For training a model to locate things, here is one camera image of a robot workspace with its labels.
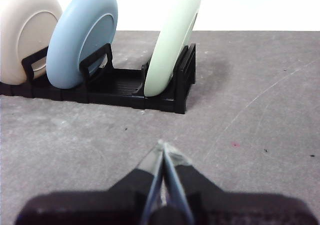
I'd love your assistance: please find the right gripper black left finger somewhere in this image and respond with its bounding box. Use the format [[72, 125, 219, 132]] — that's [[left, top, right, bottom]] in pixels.
[[14, 139, 165, 225]]

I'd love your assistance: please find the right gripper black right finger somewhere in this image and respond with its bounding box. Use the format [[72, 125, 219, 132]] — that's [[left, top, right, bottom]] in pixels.
[[163, 144, 320, 225]]

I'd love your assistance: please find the cream yellow round plate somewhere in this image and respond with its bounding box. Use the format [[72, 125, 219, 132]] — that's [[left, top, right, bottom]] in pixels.
[[0, 0, 64, 86]]

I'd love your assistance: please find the black plastic plate rack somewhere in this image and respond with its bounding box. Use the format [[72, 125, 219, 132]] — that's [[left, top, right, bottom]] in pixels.
[[0, 42, 197, 115]]

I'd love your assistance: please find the blue round plate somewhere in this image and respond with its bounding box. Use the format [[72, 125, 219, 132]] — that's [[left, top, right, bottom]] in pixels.
[[46, 0, 119, 90]]

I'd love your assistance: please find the green round plate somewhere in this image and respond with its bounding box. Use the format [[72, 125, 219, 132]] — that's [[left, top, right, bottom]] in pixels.
[[144, 0, 202, 98]]

